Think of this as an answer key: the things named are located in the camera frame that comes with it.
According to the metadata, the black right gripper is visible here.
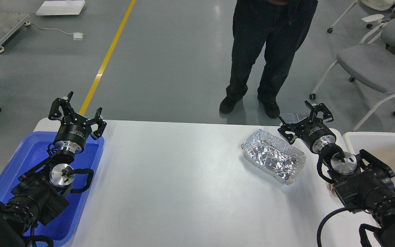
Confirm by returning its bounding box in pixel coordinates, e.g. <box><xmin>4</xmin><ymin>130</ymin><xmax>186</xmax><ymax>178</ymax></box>
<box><xmin>278</xmin><ymin>101</ymin><xmax>336</xmax><ymax>154</ymax></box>

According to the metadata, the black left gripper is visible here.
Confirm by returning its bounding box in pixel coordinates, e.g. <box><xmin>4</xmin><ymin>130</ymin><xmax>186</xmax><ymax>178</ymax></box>
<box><xmin>48</xmin><ymin>91</ymin><xmax>107</xmax><ymax>154</ymax></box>

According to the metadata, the aluminium foil tray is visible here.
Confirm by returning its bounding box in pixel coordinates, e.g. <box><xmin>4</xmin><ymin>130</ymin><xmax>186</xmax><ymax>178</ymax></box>
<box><xmin>240</xmin><ymin>129</ymin><xmax>306</xmax><ymax>186</ymax></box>

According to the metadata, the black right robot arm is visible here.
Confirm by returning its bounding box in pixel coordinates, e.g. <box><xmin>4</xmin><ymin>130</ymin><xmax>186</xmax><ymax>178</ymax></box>
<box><xmin>278</xmin><ymin>101</ymin><xmax>395</xmax><ymax>247</ymax></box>

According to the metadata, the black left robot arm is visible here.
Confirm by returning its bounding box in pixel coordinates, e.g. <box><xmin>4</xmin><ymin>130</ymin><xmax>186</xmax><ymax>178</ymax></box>
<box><xmin>0</xmin><ymin>91</ymin><xmax>107</xmax><ymax>247</ymax></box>

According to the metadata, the right floor metal plate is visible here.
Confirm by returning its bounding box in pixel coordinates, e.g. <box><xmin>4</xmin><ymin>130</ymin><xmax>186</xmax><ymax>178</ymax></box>
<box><xmin>296</xmin><ymin>113</ymin><xmax>310</xmax><ymax>122</ymax></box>

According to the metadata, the blue plastic bin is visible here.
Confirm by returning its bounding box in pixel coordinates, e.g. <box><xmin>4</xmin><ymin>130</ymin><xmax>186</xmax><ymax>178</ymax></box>
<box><xmin>0</xmin><ymin>131</ymin><xmax>104</xmax><ymax>247</ymax></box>

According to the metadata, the person in dark clothes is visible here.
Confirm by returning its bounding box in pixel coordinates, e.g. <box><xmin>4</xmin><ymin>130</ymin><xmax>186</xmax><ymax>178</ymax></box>
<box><xmin>219</xmin><ymin>0</ymin><xmax>318</xmax><ymax>118</ymax></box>

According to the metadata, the white flat board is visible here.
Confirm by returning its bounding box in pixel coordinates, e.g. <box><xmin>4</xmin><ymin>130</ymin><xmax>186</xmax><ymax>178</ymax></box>
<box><xmin>36</xmin><ymin>0</ymin><xmax>86</xmax><ymax>16</ymax></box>

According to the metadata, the white rolling chair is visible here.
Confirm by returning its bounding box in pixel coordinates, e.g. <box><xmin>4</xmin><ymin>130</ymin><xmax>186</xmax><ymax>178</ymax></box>
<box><xmin>327</xmin><ymin>0</ymin><xmax>395</xmax><ymax>33</ymax></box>

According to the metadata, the white power adapter with cable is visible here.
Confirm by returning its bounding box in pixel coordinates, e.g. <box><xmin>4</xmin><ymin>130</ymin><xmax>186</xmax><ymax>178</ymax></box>
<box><xmin>31</xmin><ymin>22</ymin><xmax>85</xmax><ymax>40</ymax></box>

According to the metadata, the grey chair white frame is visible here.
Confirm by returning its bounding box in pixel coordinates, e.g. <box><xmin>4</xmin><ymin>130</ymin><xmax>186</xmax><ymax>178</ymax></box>
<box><xmin>309</xmin><ymin>19</ymin><xmax>395</xmax><ymax>131</ymax></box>

